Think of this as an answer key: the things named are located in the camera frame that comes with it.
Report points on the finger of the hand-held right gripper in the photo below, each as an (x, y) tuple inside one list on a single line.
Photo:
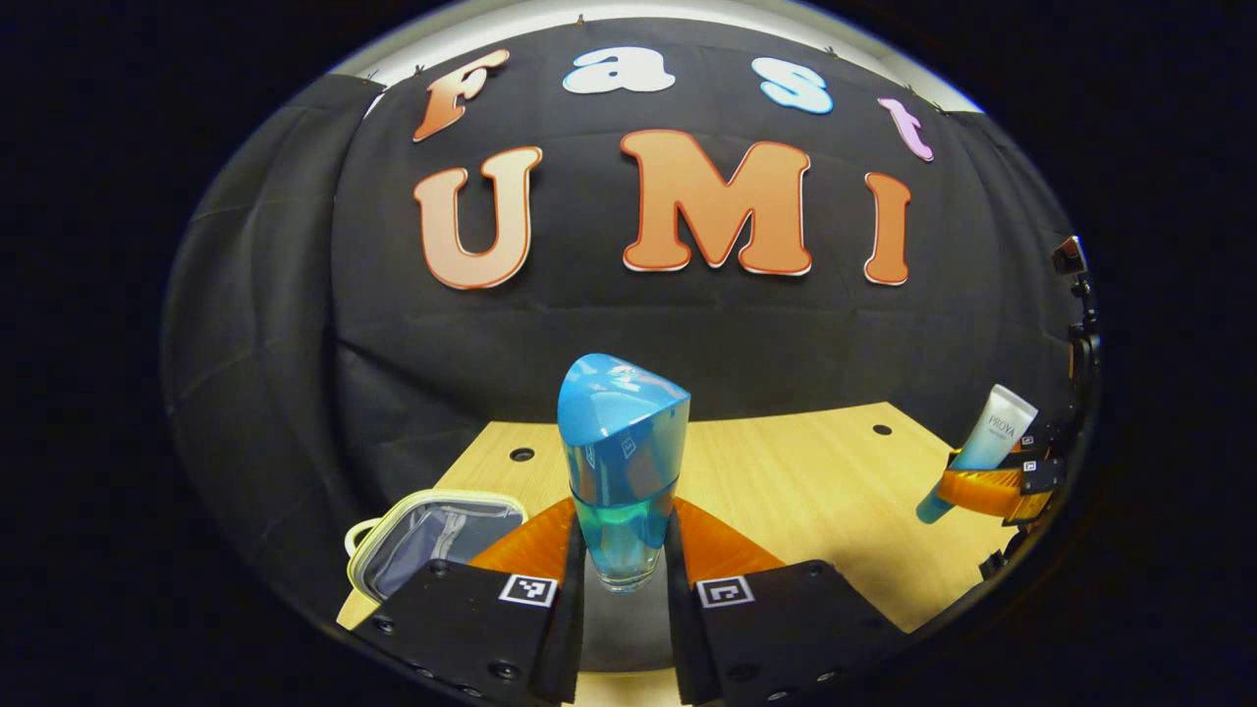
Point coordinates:
[(982, 489), (1041, 442)]

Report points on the white and teal tube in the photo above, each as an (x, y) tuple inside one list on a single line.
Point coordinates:
[(997, 437)]

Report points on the blue skincare bottle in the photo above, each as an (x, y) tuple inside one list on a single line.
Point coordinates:
[(624, 442)]

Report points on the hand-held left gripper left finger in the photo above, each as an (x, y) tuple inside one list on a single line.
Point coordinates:
[(572, 628)]

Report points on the black backdrop cloth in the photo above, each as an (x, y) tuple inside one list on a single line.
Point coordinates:
[(589, 324)]

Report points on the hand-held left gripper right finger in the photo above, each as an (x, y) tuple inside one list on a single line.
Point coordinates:
[(683, 638)]

